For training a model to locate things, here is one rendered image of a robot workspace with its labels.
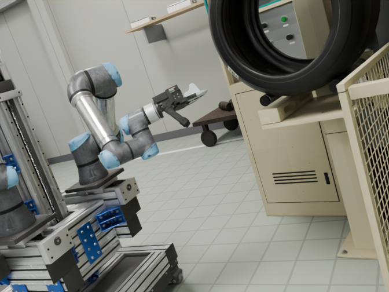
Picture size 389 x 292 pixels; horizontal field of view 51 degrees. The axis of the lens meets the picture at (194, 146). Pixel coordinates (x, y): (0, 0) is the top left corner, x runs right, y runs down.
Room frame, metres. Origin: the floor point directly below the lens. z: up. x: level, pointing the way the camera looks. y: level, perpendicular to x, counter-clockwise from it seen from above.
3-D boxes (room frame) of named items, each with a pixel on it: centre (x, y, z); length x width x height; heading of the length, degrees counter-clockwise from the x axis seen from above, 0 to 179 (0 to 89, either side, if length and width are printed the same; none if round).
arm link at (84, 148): (2.05, 0.53, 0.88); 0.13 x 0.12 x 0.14; 115
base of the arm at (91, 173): (2.05, 0.54, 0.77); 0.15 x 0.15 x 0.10
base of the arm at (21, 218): (1.62, 0.79, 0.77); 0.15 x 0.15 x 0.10
